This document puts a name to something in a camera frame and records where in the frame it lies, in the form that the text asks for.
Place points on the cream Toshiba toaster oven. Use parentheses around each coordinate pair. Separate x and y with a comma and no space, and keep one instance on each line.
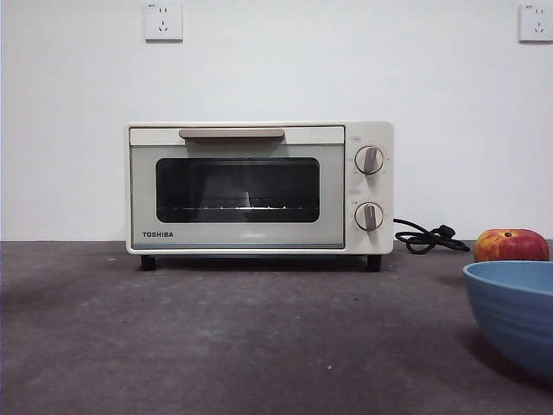
(371,129)

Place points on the red yellow apple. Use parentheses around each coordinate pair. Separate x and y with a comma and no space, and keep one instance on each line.
(510,247)

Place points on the cream oven timer knob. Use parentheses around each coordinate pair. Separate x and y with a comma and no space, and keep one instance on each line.
(369,216)

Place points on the white wall socket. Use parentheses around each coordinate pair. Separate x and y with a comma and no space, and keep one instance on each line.
(536,23)
(163,21)

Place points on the blue ribbed bowl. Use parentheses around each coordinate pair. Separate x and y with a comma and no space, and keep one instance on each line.
(514,315)

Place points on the cream oven temperature knob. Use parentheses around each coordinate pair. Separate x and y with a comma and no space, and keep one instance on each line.
(369,161)

